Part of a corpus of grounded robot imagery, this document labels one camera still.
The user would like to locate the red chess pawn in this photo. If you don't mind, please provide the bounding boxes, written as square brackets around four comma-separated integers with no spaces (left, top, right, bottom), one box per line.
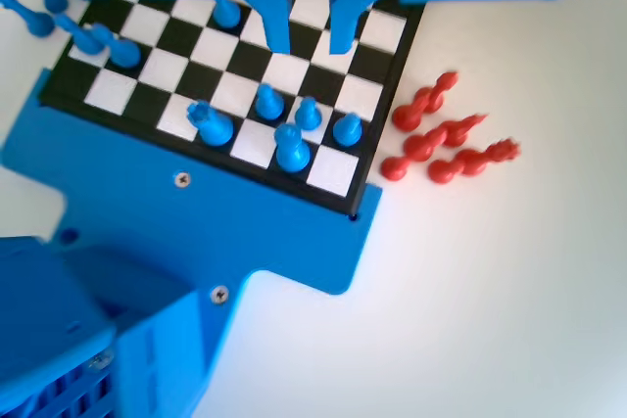
[380,156,410,182]
[455,138,521,177]
[426,158,459,185]

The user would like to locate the black white chessboard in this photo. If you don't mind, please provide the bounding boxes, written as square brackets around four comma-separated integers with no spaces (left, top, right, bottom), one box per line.
[38,0,427,216]

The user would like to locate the red chess queen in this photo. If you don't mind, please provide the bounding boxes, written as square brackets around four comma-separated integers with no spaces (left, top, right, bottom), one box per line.
[402,113,491,161]

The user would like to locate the blue chess king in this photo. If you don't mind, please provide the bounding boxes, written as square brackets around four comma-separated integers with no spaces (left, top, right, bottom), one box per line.
[273,122,313,174]

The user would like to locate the blue chess bishop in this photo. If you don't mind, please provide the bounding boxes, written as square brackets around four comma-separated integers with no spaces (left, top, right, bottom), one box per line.
[0,0,55,38]

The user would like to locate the blue chess rook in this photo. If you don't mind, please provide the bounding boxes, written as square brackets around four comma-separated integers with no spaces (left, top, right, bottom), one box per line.
[187,100,235,148]

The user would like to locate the red chess bishop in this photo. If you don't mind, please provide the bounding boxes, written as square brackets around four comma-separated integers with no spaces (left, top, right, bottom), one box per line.
[391,70,461,133]

